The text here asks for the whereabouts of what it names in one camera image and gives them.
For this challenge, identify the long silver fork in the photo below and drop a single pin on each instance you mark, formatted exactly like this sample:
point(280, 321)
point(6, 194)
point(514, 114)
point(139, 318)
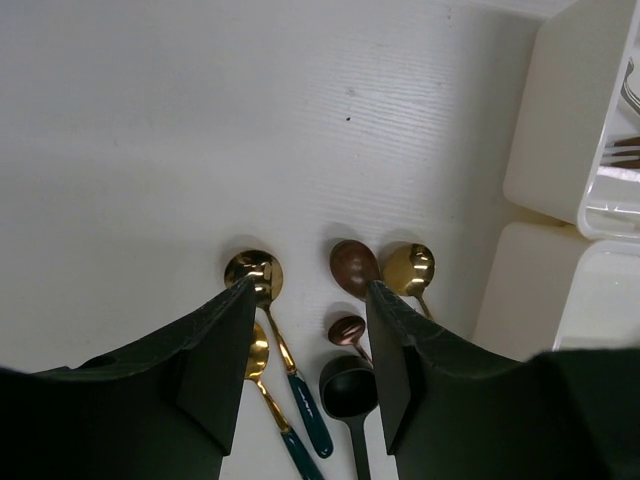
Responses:
point(632, 99)

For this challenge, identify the small copper spoon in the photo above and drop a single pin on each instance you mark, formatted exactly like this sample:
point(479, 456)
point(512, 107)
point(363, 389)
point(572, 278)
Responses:
point(348, 331)

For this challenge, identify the white plastic bin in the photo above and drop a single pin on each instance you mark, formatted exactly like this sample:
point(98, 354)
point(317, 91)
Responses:
point(552, 289)
point(564, 156)

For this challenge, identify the gold spoon green handle right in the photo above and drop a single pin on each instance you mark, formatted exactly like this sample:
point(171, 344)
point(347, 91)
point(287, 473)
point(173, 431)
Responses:
point(408, 271)

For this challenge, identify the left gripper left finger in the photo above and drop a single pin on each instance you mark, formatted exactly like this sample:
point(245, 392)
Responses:
point(162, 407)

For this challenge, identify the far white plastic bin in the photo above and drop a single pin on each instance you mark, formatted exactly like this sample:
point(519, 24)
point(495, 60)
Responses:
point(564, 156)

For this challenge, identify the small gold spoon green handle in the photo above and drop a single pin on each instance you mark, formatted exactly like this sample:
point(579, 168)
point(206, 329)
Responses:
point(256, 364)

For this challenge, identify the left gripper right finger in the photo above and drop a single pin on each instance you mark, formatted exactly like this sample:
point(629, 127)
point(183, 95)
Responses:
point(453, 410)

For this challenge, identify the black measuring spoon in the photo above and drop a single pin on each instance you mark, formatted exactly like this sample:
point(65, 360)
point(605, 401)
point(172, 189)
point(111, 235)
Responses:
point(349, 394)

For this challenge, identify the near white plastic bin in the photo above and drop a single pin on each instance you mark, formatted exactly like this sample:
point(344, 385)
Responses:
point(552, 289)

